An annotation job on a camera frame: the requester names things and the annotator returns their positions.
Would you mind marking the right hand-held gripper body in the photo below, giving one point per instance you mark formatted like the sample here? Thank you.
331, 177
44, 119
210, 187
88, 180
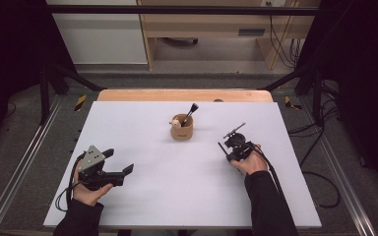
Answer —
238, 142

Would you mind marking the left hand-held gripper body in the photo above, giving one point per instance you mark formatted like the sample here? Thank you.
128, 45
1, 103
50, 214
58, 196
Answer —
95, 175

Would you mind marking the thin black brush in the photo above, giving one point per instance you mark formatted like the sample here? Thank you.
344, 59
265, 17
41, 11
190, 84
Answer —
222, 149

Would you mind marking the thick black makeup brush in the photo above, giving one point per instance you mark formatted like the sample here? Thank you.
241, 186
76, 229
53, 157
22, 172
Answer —
190, 113

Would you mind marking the wooden brush holder cup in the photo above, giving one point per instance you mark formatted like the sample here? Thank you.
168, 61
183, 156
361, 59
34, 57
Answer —
181, 131

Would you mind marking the person's left hand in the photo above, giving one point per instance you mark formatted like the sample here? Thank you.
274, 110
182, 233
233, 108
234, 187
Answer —
87, 194

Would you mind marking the person's right hand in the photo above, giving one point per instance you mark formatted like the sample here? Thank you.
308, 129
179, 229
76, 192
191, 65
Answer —
254, 164

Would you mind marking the white table board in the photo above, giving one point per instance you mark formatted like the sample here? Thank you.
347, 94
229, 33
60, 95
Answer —
177, 196

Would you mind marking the yellow black tape piece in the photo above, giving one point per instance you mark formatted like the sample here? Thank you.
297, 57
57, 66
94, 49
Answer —
80, 102
290, 103

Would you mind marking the wooden table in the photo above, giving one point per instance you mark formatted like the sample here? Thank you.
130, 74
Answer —
177, 95

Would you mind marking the black metal stand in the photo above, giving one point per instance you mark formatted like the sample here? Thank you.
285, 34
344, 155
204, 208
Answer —
316, 98
44, 98

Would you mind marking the white cabinet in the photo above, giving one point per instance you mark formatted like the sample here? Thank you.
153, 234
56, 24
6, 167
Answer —
101, 39

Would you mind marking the light wooden desk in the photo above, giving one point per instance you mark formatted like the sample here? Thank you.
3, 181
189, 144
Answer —
210, 24

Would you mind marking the black curtain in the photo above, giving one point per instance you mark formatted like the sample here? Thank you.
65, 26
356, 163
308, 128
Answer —
367, 82
6, 65

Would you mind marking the aluminium floor rail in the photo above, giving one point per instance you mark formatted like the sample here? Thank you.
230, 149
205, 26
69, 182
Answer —
341, 170
16, 170

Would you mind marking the black horizontal frame bar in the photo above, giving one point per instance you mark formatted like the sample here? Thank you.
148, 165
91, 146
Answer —
177, 10

